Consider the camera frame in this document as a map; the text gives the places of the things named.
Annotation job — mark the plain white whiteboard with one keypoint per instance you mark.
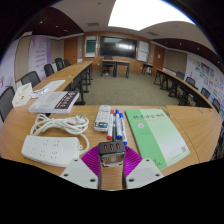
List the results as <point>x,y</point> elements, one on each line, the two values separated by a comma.
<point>143,51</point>

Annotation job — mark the long wooden conference table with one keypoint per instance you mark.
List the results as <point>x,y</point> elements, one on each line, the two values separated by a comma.
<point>180,85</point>
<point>71,71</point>

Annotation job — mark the ceiling air vent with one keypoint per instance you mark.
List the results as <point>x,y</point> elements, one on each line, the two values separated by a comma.
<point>93,24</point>
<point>153,33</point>

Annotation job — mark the brown wooden door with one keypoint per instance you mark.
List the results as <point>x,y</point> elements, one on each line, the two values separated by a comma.
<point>159,58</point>
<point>71,50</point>

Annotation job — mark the wooden lectern desk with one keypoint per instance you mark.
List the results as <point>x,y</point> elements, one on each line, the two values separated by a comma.
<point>116,62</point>

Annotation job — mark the row of black office chairs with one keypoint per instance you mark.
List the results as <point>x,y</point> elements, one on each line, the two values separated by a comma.
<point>30,78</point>
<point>190,80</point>

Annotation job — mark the large black wall screen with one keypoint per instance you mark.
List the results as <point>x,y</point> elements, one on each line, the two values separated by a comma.
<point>118,47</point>

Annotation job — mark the white power strip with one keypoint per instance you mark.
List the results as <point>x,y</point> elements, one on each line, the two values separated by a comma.
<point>50,150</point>

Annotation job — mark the bright ceiling light panel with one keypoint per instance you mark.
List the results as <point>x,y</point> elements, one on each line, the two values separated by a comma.
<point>146,13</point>

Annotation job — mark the beige wall board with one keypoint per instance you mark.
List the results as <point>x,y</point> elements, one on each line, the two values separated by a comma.
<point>175,61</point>

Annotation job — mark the colourful wall notice display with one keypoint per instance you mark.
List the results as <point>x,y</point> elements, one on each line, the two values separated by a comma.
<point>208,78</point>

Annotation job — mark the white paper sheets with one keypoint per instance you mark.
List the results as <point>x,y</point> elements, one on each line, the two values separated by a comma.
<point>54,85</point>

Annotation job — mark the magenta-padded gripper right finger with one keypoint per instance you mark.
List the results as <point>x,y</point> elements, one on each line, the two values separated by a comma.
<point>145,173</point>

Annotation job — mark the green booklet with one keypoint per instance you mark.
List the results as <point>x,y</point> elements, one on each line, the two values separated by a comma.
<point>153,136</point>

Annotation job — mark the red whiteboard marker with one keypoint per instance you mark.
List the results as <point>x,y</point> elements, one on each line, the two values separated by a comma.
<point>110,126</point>

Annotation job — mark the black chair at desk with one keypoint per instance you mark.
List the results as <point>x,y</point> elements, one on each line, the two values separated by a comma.
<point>107,66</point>

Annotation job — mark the purple wall banner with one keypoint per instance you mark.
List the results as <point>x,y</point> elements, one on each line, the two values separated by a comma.
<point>40,56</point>

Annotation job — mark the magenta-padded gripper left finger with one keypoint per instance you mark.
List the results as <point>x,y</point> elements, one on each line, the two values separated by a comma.
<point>78,173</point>

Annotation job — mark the white and purple wall poster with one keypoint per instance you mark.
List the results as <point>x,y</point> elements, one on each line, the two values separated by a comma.
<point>8,66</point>

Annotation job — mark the whiteboard with green panel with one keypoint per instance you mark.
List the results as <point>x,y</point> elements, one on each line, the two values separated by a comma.
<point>90,46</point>

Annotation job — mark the small wooden side desk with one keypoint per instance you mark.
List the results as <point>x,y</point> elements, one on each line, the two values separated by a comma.
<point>147,65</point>

